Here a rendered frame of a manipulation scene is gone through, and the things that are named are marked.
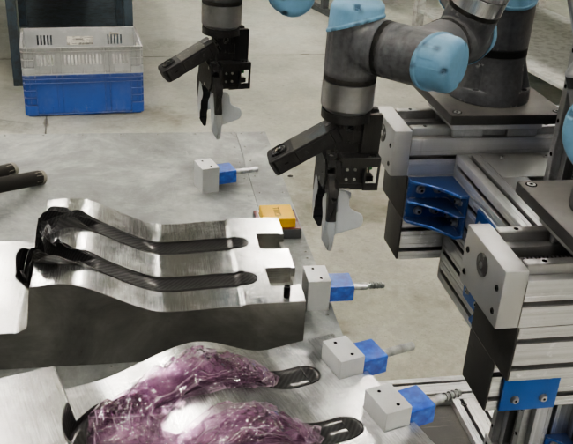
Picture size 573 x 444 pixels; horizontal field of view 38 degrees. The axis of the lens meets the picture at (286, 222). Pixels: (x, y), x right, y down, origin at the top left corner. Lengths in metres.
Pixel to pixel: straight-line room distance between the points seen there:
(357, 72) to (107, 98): 3.34
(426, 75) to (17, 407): 0.63
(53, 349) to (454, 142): 0.81
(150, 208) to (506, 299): 0.76
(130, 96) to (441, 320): 2.26
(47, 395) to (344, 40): 0.58
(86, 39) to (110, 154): 2.87
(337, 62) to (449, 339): 1.70
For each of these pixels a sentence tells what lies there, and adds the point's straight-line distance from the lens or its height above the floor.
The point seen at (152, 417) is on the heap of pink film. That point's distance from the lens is 0.96.
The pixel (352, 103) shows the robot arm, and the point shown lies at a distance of 1.14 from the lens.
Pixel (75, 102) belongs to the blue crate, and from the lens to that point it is 4.40.
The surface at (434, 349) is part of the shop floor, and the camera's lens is 2.66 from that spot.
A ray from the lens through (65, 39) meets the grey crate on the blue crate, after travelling 4.69.
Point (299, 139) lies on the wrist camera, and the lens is 1.20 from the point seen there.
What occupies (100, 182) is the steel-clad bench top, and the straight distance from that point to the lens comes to 1.72.
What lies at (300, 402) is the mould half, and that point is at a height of 0.86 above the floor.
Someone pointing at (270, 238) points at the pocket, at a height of 0.88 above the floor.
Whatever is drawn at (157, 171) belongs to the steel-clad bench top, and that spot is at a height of 0.80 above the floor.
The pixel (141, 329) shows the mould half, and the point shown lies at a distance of 1.16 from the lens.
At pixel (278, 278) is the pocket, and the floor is 0.87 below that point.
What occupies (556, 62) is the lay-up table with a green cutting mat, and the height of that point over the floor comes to 0.26.
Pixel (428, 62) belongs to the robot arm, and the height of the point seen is 1.23.
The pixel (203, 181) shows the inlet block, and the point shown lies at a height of 0.83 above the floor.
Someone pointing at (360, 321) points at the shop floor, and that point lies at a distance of 2.73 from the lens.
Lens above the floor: 1.52
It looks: 27 degrees down
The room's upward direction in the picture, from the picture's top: 3 degrees clockwise
